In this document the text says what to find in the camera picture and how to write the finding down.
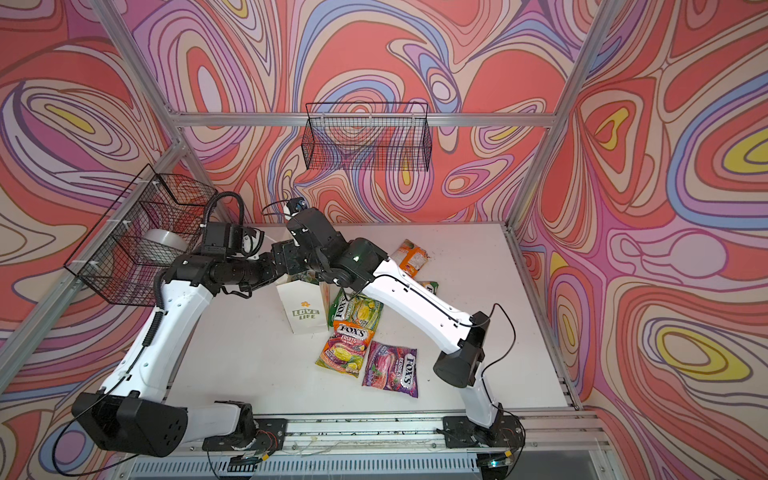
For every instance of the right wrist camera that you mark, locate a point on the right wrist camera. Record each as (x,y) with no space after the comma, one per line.
(294,205)

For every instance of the orange fruits candy bag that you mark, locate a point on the orange fruits candy bag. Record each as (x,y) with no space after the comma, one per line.
(346,348)

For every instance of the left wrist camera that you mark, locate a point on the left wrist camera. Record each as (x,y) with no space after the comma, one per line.
(227,240)

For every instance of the black wire basket wall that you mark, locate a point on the black wire basket wall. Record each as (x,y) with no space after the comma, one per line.
(367,136)
(155,219)

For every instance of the silver tape roll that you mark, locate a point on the silver tape roll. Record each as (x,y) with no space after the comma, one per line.
(166,238)

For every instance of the black wire basket back wall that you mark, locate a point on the black wire basket back wall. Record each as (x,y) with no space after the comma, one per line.
(367,136)

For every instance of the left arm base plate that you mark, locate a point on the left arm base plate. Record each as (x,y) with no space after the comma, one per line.
(267,435)

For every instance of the purple berries candy bag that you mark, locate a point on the purple berries candy bag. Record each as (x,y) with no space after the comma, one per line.
(392,368)

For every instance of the white floral paper bag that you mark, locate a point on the white floral paper bag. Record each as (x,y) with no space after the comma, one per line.
(305,299)

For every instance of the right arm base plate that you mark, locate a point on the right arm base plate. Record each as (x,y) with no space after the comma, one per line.
(506,431)

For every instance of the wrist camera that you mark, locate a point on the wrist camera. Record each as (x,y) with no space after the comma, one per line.
(227,240)
(294,205)

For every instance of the black wire basket left wall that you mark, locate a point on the black wire basket left wall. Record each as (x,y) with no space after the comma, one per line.
(155,219)

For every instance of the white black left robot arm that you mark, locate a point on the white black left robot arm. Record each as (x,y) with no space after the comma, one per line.
(128,413)

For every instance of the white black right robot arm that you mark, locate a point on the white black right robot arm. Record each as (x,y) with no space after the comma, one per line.
(362,267)

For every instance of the aluminium front rail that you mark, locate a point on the aluminium front rail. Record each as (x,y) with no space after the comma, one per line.
(374,433)

